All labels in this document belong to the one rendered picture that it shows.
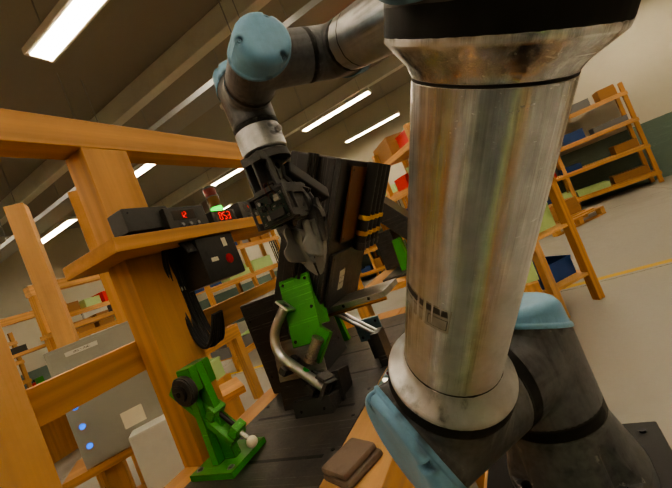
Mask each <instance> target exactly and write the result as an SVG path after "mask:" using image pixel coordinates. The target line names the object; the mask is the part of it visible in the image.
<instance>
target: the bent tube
mask: <svg viewBox="0 0 672 488"><path fill-rule="evenodd" d="M275 303H276V304H277V305H278V306H279V309H278V311H277V314H276V316H275V318H274V321H273V323H272V325H271V329H270V345H271V349H272V351H273V354H274V356H275V357H276V359H277V360H278V361H279V362H280V363H281V364H282V365H283V366H285V367H286V368H288V369H289V370H291V371H292V372H293V373H295V374H296V375H298V376H299V377H300V378H302V379H303V380H305V381H306V382H308V383H309V384H310V385H312V386H313V387H315V388H316V389H317V390H319V391H320V392H321V389H322V386H323V384H324V383H322V382H320V381H319V380H317V379H316V378H315V376H316V374H314V373H313V372H311V371H308V372H305V371H304V370H303V367H304V366H302V365H301V364H299V363H298V362H297V361H295V360H294V359H292V358H291V357H289V356H288V355H287V354H286V353H285V352H284V351H283V349H282V347H281V344H280V338H279V335H280V329H281V326H282V324H283V322H284V320H285V317H286V315H287V313H288V312H291V311H295V310H296V309H295V308H294V307H293V306H291V305H290V304H288V303H287V302H286V301H284V300H278V301H275Z"/></svg>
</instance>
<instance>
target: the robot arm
mask: <svg viewBox="0 0 672 488"><path fill-rule="evenodd" d="M640 2H641V0H355V1H354V2H353V3H352V4H350V5H349V6H348V7H346V8H345V9H344V10H343V11H341V12H340V13H339V14H337V15H336V16H334V17H333V18H332V19H331V20H329V21H328V22H326V23H324V24H319V25H311V26H301V27H291V28H286V27H285V26H284V25H283V24H282V23H281V22H280V21H279V20H278V19H277V18H275V17H273V16H268V15H265V14H263V13H262V12H250V13H247V14H245V15H243V16H242V17H240V18H239V19H238V21H237V22H236V23H235V25H234V28H233V31H232V34H231V38H230V41H229V44H228V48H227V58H228V59H227V60H225V61H223V62H221V63H220V64H219V65H218V68H216V69H215V70H214V72H213V82H214V85H215V88H216V94H217V97H218V99H219V101H220V102H221V104H222V106H223V109H224V111H225V114H226V116H227V119H228V121H229V124H230V126H231V128H232V131H233V133H234V136H235V139H236V142H237V144H238V147H239V149H240V152H241V154H242V157H243V159H242V160H241V161H240V162H241V164H242V167H243V169H244V172H245V174H246V177H247V179H248V182H249V184H250V187H251V189H252V192H253V194H254V197H253V198H251V199H249V200H247V204H248V206H249V209H250V211H251V214H252V216H253V219H254V221H255V224H256V226H257V229H258V231H259V232H260V231H264V230H268V229H271V230H273V229H276V230H277V232H278V234H279V236H280V237H281V238H282V239H283V240H284V241H285V242H286V243H287V246H286V248H285V250H284V255H285V258H286V259H287V260H288V261H289V262H295V263H302V264H303V265H304V266H305V267H306V268H307V269H308V270H309V271H311V272H312V273H314V274H315V275H317V276H318V275H320V274H322V273H323V271H324V268H325V263H326V254H327V239H328V238H327V218H326V214H325V212H324V209H323V208H322V206H321V204H320V202H322V201H324V200H326V199H328V198H329V194H328V189H327V187H325V186H324V185H322V184H321V183H319V182H318V181H317V180H315V179H314V178H312V177H311V176H309V175H308V174H306V173H305V172H304V171H302V170H301V169H299V168H298V167H296V166H295V165H293V164H292V163H291V162H289V161H288V162H286V161H287V160H288V159H289V158H290V156H291V155H290V152H289V150H288V147H287V142H286V140H285V138H284V135H283V133H282V126H281V125H280V124H279V122H278V119H277V117H276V114H275V112H274V109H273V107H272V104H271V100H272V99H273V96H274V94H275V91H276V90H277V89H282V88H288V87H293V86H298V85H304V84H309V83H314V82H320V81H325V80H331V79H336V78H342V77H343V78H348V77H353V76H355V75H357V74H360V73H363V72H365V71H367V70H368V69H369V67H370V65H371V64H372V63H374V62H377V61H379V60H381V59H383V58H386V57H388V56H390V55H392V54H395V55H396V56H397V57H398V58H399V59H400V60H401V62H402V63H403V64H404V65H405V66H406V67H407V69H408V71H409V73H410V75H411V104H410V145H409V186H408V227H407V268H406V309H405V333H403V334H402V335H401V336H400V337H399V338H398V339H397V340H396V342H395V344H394V345H393V347H392V349H391V352H390V355H389V360H388V380H387V381H386V382H384V383H383V384H381V385H376V386H374V390H372V391H371V392H370V393H368V394H367V396H366V399H365V406H366V410H367V413H368V415H369V418H370V420H371V422H372V424H373V426H374V428H375V430H376V432H377V434H378V435H379V437H380V439H381V441H382V442H383V444H384V446H385V447H386V449H387V450H388V452H389V453H390V455H391V456H392V458H393V459H394V461H395V462H396V464H397V465H398V466H399V468H400V469H401V470H402V472H403V473H404V474H405V476H406V477H407V478H408V479H409V481H410V482H411V483H412V484H413V485H414V487H415V488H469V487H470V486H471V485H472V484H473V483H474V482H475V481H476V480H477V479H478V478H479V477H480V476H481V475H482V474H484V473H485V472H486V471H487V470H488V469H489V468H490V467H491V466H492V465H493V464H494V463H495V462H496V461H497V460H498V459H500V458H501V457H502V456H503V455H504V454H505V453H506V454H507V466H508V471H509V475H510V478H511V480H512V483H513V485H514V487H515V488H660V482H659V479H658V476H657V474H656V472H655V469H654V467H653V465H652V463H651V460H650V458H649V456H648V455H647V453H646V452H645V450H644V449H643V448H642V446H641V445H640V444H639V443H638V442H637V441H636V440H635V438H634V437H633V436H632V435H631V434H630V433H629V432H628V430H627V429H626V428H625V427H624V426H623V425H622V424H621V423H620V421H619V420H618V419H617V418H616V417H615V416H614V415H613V413H612V412H611V411H610V410H609V408H608V406H607V404H606V402H605V400H604V397H603V395H602V392H601V390H600V388H599V386H598V383H597V381H596V379H595V377H594V374H593V372H592V370H591V367H590V365H589V363H588V360H587V358H586V356H585V353H584V351H583V349H582V347H581V344H580V342H579V340H578V337H577V335H576V333H575V330H574V328H573V327H574V323H573V322H572V321H570V319H569V317H568V315H567V313H566V311H565V309H564V307H563V305H562V303H561V302H560V301H559V300H558V299H557V298H555V297H554V296H552V295H550V294H547V293H541V292H524V289H525V285H526V281H527V277H528V273H529V270H530V266H531V262H532V258H533V254H534V250H535V247H536V243H537V239H538V235H539V231H540V227H541V223H542V220H543V216H544V212H545V208H546V204H547V200H548V196H549V193H550V189H551V185H552V181H553V177H554V173H555V169H556V166H557V162H558V158H559V154H560V150H561V146H562V142H563V139H564V135H565V131H566V127H567V123H568V119H569V115H570V112H571V108H572V104H573V100H574V96H575V92H576V88H577V85H578V81H579V77H580V73H581V69H582V68H583V67H584V66H585V64H586V63H587V62H588V61H589V60H590V59H591V58H592V57H593V56H595V55H596V54H597V53H599V52H600V51H601V50H602V49H604V48H605V47H606V46H608V45H609V44H610V43H611V42H613V41H614V40H615V39H617V38H618V37H619V36H620V35H622V34H623V33H624V32H626V31H627V30H628V29H629V28H631V26H632V24H633V22H634V20H635V17H636V15H637V12H638V9H639V5H640ZM284 162H286V163H285V164H283V163H284ZM253 209H257V211H258V214H259V216H260V219H261V221H262V224H259V223H258V221H257V218H256V216H255V213H254V211H253ZM302 218H303V219H304V220H303V222H302V225H303V230H302V229H298V228H294V226H296V225H297V221H298V220H300V219H302ZM314 256H315V258H314Z"/></svg>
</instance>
